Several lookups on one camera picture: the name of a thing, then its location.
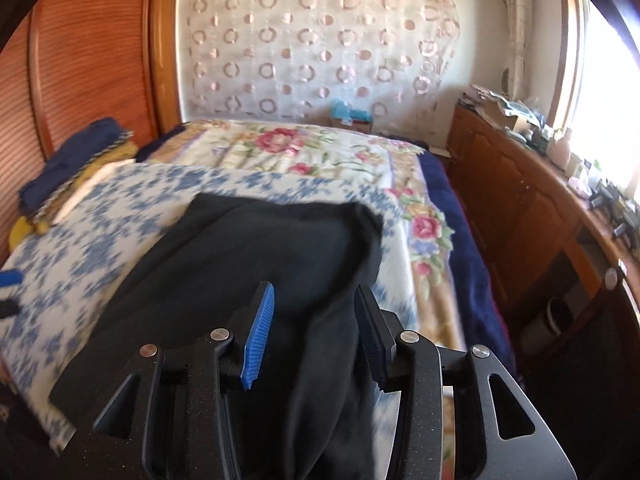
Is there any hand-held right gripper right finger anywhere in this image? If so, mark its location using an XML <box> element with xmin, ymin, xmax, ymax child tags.
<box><xmin>356</xmin><ymin>284</ymin><xmax>577</xmax><ymax>480</ymax></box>

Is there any wooden slatted wardrobe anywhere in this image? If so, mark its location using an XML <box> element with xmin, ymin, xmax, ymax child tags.
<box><xmin>0</xmin><ymin>0</ymin><xmax>182</xmax><ymax>266</ymax></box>

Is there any black t-shirt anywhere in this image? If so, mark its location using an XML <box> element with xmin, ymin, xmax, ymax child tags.
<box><xmin>47</xmin><ymin>192</ymin><xmax>387</xmax><ymax>480</ymax></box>

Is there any blue floral bedsheet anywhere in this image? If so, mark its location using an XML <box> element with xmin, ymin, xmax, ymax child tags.
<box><xmin>0</xmin><ymin>161</ymin><xmax>418</xmax><ymax>453</ymax></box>

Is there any sheer circle-print curtain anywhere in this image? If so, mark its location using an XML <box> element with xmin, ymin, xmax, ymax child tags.
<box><xmin>179</xmin><ymin>0</ymin><xmax>462</xmax><ymax>137</ymax></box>

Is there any pink flower quilt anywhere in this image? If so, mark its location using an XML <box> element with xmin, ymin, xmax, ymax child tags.
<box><xmin>162</xmin><ymin>119</ymin><xmax>501</xmax><ymax>361</ymax></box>

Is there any pile of folded cloths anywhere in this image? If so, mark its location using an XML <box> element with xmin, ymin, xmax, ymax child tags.
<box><xmin>460</xmin><ymin>84</ymin><xmax>493</xmax><ymax>108</ymax></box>

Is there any black device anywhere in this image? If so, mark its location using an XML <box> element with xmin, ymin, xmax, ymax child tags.
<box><xmin>589</xmin><ymin>184</ymin><xmax>623</xmax><ymax>212</ymax></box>

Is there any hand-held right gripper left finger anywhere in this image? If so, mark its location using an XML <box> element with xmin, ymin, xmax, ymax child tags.
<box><xmin>75</xmin><ymin>281</ymin><xmax>277</xmax><ymax>480</ymax></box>

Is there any grey waste bin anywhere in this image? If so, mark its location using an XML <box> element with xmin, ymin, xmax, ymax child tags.
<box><xmin>544</xmin><ymin>296</ymin><xmax>573</xmax><ymax>337</ymax></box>

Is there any pink thermos bottle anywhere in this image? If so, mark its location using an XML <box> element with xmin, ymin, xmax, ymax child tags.
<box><xmin>552</xmin><ymin>129</ymin><xmax>574</xmax><ymax>172</ymax></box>

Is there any navy patterned folded cloth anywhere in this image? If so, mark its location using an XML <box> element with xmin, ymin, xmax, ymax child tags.
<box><xmin>30</xmin><ymin>130</ymin><xmax>138</xmax><ymax>223</ymax></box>

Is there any window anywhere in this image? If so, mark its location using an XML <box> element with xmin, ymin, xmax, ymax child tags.
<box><xmin>547</xmin><ymin>0</ymin><xmax>640</xmax><ymax>206</ymax></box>

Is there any white folded cloth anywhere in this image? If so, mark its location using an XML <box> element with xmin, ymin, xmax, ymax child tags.
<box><xmin>51</xmin><ymin>159</ymin><xmax>137</xmax><ymax>224</ymax></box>

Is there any cream window curtain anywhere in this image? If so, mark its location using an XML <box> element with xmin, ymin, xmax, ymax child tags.
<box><xmin>497</xmin><ymin>0</ymin><xmax>533</xmax><ymax>103</ymax></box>

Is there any black chair back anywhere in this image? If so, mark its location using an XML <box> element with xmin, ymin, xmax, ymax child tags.
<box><xmin>517</xmin><ymin>267</ymin><xmax>640</xmax><ymax>480</ymax></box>

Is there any wooden window cabinet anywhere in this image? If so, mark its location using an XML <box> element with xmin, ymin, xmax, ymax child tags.
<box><xmin>444</xmin><ymin>102</ymin><xmax>640</xmax><ymax>341</ymax></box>

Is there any open cardboard box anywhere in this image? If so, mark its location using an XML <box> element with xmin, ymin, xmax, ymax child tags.
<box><xmin>480</xmin><ymin>100</ymin><xmax>522</xmax><ymax>132</ymax></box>

